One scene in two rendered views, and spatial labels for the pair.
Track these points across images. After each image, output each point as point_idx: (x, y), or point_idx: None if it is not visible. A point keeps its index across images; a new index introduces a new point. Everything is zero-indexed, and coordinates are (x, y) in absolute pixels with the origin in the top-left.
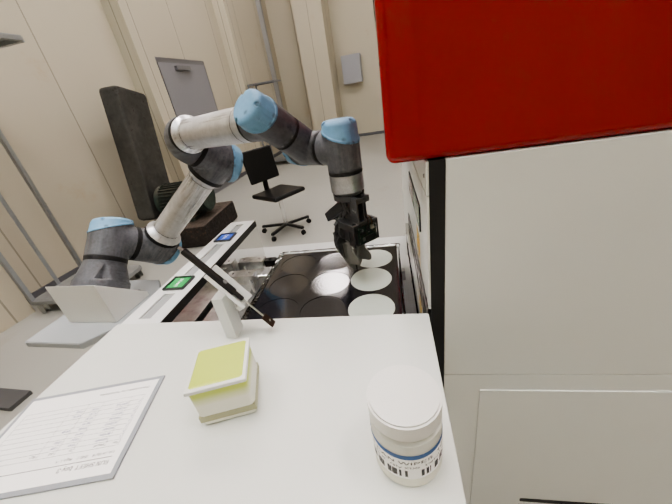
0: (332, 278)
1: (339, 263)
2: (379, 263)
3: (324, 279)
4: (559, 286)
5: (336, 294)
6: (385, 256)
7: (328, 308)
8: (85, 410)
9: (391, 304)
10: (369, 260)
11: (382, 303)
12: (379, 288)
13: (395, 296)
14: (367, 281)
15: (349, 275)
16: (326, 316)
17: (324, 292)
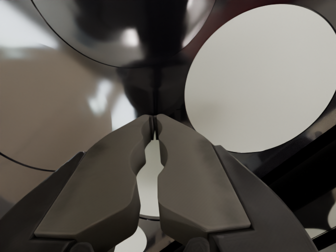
0: (55, 101)
1: (127, 10)
2: (240, 135)
3: (22, 85)
4: None
5: (43, 177)
6: (294, 113)
7: (10, 202)
8: None
9: (137, 250)
10: (236, 94)
11: (125, 243)
12: (151, 214)
13: (158, 242)
14: (144, 183)
15: (117, 128)
16: (1, 217)
17: (9, 149)
